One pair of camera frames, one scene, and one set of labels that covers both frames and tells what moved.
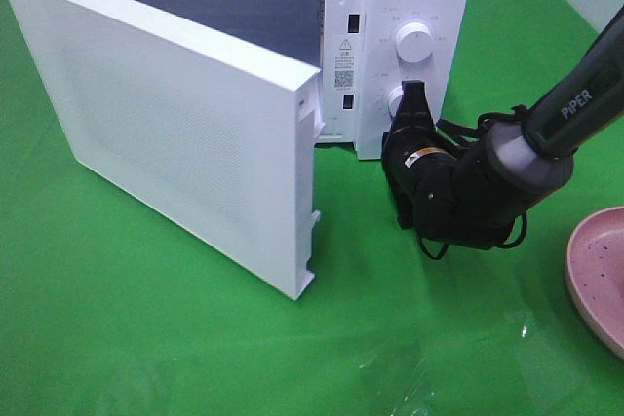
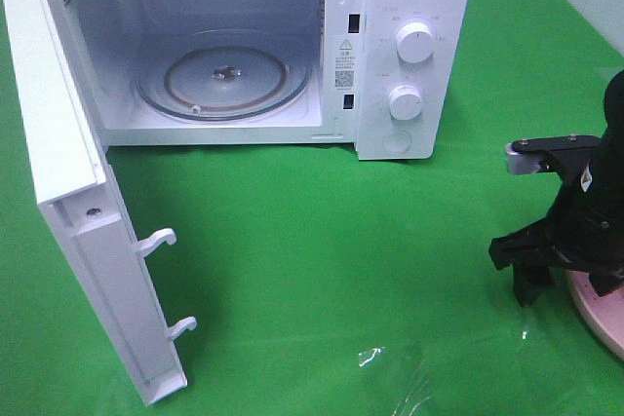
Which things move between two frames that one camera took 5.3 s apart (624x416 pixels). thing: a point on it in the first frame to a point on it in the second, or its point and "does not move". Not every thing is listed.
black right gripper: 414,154 to 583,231
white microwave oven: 215,132 to 69,167
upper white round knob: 413,42 does not move
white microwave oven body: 365,20 does not move
